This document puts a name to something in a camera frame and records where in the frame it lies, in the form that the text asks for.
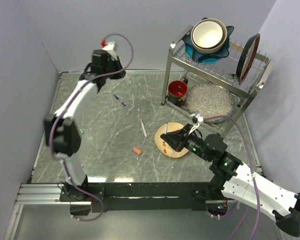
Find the white marker with black tip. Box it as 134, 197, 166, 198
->
164, 123, 168, 134

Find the white marker with pink end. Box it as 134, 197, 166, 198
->
139, 118, 148, 138

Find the cream bowl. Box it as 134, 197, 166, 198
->
190, 18, 228, 54

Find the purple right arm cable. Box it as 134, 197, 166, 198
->
203, 115, 262, 240

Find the tan decorated plate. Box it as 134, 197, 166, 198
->
154, 122, 189, 159

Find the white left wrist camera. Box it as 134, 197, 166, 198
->
101, 39, 117, 59

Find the black base beam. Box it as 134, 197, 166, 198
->
59, 182, 233, 216

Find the aluminium frame rail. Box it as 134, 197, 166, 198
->
14, 183, 91, 205

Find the red and black mug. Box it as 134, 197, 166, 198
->
167, 78, 189, 107

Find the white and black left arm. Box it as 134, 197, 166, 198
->
43, 46, 126, 201

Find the speckled glass plate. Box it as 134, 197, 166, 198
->
184, 82, 235, 124

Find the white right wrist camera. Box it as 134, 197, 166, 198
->
189, 111, 204, 134

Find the blue pen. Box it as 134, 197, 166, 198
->
112, 93, 126, 106

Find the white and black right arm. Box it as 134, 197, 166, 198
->
160, 124, 300, 237

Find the dark red-rimmed plate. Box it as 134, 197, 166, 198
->
235, 33, 261, 85

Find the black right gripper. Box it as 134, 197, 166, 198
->
160, 123, 213, 162

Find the steel dish rack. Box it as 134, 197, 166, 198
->
160, 24, 277, 141

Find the blue wavy bowl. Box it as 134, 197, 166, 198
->
182, 17, 235, 64

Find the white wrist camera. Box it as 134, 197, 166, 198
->
189, 111, 204, 134
101, 39, 117, 59

